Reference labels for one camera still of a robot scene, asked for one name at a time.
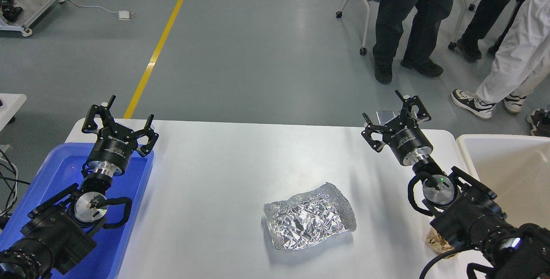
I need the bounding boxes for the white power adapter with cable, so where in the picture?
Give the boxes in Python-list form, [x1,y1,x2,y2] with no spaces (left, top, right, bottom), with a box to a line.
[66,0,133,21]

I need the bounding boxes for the aluminium foil sheet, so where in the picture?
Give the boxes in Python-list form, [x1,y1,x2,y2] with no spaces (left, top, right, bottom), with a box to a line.
[263,182,356,250]

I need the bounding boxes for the seated person in black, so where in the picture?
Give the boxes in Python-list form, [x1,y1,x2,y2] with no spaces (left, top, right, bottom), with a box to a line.
[456,0,525,61]

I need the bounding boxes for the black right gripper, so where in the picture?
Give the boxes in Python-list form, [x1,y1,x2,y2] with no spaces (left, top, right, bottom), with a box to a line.
[361,89,434,167]

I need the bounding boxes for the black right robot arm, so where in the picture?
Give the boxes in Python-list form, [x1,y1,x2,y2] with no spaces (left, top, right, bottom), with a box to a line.
[361,92,550,279]

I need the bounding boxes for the person in white trousers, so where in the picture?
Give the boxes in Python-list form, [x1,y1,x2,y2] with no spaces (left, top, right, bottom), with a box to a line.
[451,0,550,119]

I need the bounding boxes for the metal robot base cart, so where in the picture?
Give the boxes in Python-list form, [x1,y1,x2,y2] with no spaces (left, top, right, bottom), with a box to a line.
[0,0,65,37]

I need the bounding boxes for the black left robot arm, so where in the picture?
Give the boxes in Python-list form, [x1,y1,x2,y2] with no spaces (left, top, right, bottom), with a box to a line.
[1,95,159,279]

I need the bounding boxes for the person in dark trousers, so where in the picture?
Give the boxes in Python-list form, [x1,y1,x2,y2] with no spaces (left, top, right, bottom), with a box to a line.
[372,0,460,85]

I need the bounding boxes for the left floor metal plate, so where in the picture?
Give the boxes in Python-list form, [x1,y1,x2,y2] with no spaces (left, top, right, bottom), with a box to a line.
[376,110,400,126]

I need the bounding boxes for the white side table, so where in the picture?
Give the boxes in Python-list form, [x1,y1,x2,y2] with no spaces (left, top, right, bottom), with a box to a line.
[0,93,27,131]

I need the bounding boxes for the crumpled brown paper ball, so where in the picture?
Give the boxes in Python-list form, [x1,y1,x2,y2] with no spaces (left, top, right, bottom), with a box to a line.
[425,227,454,255]

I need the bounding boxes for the beige plastic bin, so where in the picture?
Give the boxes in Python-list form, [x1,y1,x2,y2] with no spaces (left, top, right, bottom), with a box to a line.
[456,134,550,228]

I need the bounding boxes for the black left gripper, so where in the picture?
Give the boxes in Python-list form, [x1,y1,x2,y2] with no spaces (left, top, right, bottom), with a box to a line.
[81,95,159,175]

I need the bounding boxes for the black cables at left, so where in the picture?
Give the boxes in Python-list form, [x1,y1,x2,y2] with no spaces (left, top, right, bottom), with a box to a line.
[0,148,31,228]

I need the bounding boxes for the blue plastic bin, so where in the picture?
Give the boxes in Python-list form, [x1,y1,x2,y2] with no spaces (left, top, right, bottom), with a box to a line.
[0,142,155,279]

